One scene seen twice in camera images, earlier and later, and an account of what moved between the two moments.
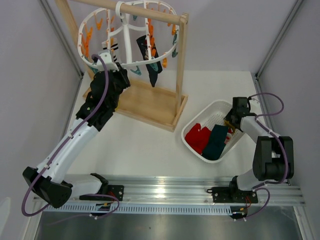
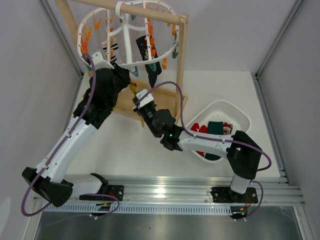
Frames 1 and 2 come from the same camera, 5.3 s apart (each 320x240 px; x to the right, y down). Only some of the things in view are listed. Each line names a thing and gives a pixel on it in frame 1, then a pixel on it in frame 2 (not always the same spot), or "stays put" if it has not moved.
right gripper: (228, 117) -> (137, 111)
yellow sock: (226, 123) -> (133, 87)
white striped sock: (114, 47) stays put
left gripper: (122, 74) stays put
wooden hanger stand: (153, 106) stays put
